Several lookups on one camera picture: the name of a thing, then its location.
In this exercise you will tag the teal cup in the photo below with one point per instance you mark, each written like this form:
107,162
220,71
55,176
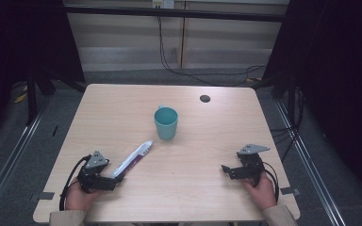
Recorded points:
166,123

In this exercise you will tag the black metal stand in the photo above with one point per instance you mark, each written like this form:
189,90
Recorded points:
31,97

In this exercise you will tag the person's right hand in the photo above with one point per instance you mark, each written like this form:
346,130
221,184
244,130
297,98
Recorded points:
261,193

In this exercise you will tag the white and purple toothpaste tube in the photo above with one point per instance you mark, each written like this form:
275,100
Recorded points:
132,159

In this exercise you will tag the dark round table grommet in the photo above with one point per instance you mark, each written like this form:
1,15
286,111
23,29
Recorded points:
205,98

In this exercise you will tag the yellow floor tape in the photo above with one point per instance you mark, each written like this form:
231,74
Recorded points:
20,98

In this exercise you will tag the metal floor rail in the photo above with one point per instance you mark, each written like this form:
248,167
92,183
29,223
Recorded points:
311,166
9,160

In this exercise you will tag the person's left hand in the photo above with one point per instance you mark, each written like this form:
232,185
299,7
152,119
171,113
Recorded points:
81,197

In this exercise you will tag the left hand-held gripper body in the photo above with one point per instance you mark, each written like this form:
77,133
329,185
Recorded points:
95,171

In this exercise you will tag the white wall socket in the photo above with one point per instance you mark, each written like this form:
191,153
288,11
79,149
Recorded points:
162,3

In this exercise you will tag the grey tape strip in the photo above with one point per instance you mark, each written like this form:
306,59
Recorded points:
45,196
289,190

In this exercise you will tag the dark curtain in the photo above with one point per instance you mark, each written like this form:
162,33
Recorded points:
22,47
336,78

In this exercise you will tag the black horizontal metal bar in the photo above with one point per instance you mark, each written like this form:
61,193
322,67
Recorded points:
176,13

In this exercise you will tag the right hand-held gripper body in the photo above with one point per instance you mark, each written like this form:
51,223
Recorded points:
250,163

